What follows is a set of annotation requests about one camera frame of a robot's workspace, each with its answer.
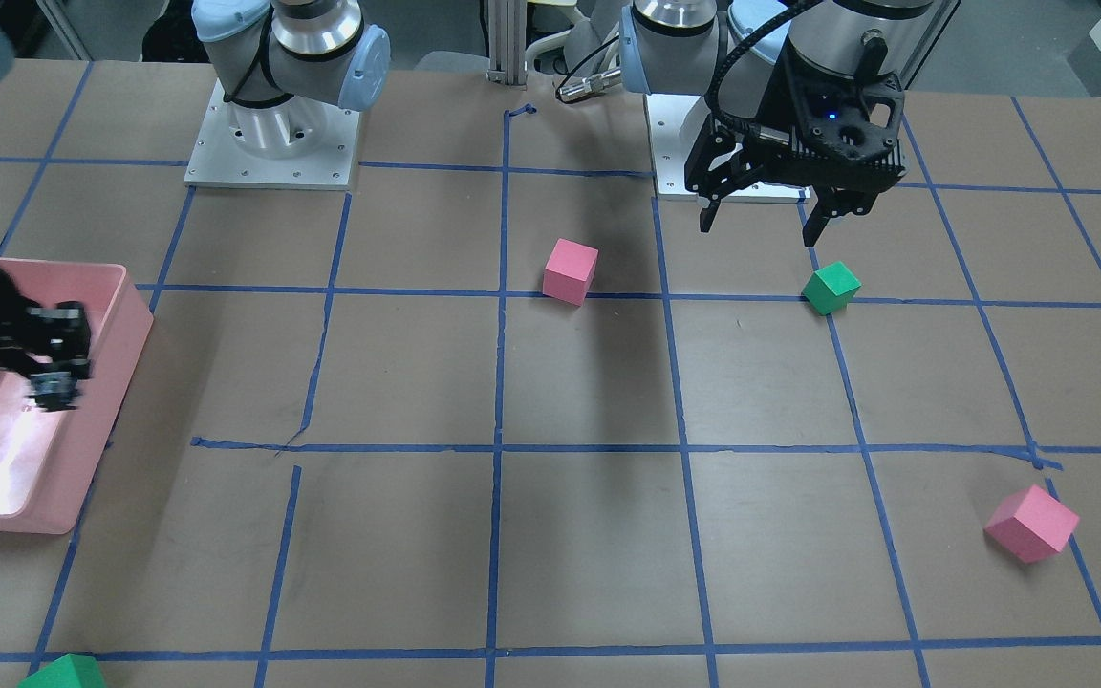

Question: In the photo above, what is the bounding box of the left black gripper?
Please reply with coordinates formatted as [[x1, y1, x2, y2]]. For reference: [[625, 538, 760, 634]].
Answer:
[[684, 44, 906, 247]]

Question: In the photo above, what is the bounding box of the yellow push button switch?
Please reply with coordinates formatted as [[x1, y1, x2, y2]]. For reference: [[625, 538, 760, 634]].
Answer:
[[28, 372, 80, 411]]

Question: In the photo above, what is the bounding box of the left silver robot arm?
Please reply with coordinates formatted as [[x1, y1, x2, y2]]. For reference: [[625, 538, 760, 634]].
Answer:
[[617, 1, 931, 247]]

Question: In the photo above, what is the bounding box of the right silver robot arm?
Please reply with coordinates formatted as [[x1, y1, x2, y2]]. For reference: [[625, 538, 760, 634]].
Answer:
[[0, 1, 392, 409]]

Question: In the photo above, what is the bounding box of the small green cube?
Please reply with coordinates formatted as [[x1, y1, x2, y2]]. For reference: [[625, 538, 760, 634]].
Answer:
[[802, 261, 862, 316]]

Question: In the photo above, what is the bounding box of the pink plastic bin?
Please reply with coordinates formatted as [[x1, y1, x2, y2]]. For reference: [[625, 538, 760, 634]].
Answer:
[[0, 258, 153, 534]]

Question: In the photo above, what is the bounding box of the pink cube center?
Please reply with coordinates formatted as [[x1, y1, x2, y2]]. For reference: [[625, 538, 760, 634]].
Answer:
[[541, 238, 599, 308]]

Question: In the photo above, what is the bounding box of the pink cube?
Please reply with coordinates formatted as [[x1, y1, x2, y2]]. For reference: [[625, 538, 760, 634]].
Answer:
[[541, 238, 599, 308], [983, 485, 1080, 565]]

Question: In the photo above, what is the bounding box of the green cube near bin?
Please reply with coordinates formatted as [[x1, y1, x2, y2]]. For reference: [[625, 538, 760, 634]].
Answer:
[[17, 654, 108, 688]]

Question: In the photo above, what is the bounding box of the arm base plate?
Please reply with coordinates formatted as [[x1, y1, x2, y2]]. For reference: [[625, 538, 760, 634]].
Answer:
[[645, 92, 811, 204], [183, 83, 364, 192]]

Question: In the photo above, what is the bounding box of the black corrugated cable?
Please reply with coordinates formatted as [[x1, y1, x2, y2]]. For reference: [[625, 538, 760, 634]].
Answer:
[[706, 0, 829, 154]]

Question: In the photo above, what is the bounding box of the aluminium frame post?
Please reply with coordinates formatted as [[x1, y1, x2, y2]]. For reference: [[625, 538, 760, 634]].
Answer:
[[486, 0, 528, 88]]

